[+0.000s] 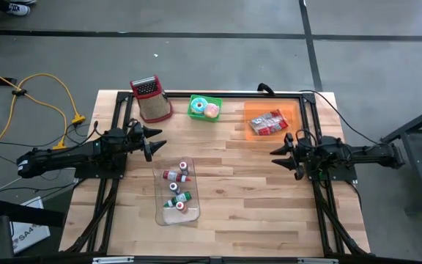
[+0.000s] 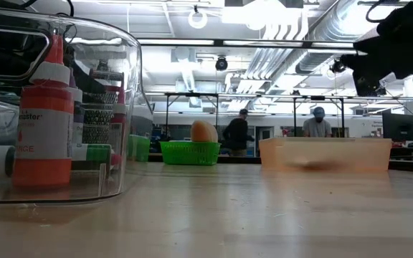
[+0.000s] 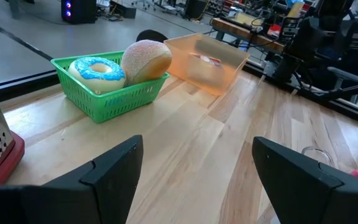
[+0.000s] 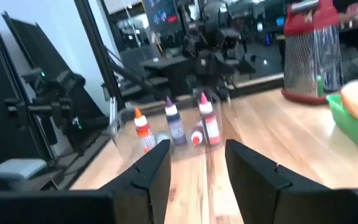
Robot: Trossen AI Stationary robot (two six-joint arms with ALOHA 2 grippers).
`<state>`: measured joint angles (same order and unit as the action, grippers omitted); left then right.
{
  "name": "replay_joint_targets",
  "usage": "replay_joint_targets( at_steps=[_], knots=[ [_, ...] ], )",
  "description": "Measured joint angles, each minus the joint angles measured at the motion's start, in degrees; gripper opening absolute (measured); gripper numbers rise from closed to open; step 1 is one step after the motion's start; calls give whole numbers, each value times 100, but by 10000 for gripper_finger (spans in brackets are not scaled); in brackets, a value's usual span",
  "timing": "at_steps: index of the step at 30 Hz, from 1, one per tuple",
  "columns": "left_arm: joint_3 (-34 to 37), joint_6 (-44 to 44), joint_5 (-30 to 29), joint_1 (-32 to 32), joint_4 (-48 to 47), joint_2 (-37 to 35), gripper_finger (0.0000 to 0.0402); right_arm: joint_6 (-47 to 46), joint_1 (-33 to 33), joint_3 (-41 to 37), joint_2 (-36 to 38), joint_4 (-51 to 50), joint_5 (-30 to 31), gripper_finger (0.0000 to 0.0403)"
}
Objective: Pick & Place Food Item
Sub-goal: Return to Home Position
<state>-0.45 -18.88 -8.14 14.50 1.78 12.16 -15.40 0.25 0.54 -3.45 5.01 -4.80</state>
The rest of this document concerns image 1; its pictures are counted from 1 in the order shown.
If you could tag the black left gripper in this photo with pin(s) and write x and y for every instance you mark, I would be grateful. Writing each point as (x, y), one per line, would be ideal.
(134, 137)

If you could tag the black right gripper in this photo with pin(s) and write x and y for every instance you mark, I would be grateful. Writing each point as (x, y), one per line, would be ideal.
(317, 154)

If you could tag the red and silver candy bag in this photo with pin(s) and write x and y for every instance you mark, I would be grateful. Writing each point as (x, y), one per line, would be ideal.
(269, 122)

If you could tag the purple small bottle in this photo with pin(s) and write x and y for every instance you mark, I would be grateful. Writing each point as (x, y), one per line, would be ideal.
(184, 166)

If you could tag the red food colouring bottle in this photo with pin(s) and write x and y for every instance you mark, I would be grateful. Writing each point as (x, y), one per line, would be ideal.
(174, 176)

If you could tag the large blue frosted donut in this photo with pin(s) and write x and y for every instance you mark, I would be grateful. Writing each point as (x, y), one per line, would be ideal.
(194, 109)

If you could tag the green food colouring bottle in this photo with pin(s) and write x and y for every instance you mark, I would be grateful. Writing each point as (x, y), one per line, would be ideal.
(181, 198)

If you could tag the clear plastic bin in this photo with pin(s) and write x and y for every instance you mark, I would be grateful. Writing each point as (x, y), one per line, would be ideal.
(170, 220)

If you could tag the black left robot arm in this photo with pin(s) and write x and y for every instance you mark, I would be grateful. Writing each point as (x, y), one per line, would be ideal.
(61, 157)

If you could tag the red metal box grater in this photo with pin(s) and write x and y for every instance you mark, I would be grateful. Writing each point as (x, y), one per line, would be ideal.
(152, 102)

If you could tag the green plastic basket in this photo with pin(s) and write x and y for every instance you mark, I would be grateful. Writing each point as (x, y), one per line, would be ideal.
(192, 117)

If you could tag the orange translucent plastic bin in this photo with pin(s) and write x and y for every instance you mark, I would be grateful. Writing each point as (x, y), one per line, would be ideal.
(291, 110)

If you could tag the white printed box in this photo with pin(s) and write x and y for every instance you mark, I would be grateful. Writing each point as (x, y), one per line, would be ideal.
(31, 234)

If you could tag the person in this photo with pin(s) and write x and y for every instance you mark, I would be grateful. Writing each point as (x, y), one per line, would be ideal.
(18, 9)

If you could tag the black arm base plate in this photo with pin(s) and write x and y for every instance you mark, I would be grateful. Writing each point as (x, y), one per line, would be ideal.
(101, 173)
(343, 176)

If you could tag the black aluminium table frame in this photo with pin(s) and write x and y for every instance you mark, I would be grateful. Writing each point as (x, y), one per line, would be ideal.
(211, 94)

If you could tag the silver metal bracket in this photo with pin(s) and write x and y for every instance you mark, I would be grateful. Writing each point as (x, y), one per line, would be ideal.
(317, 261)
(112, 260)

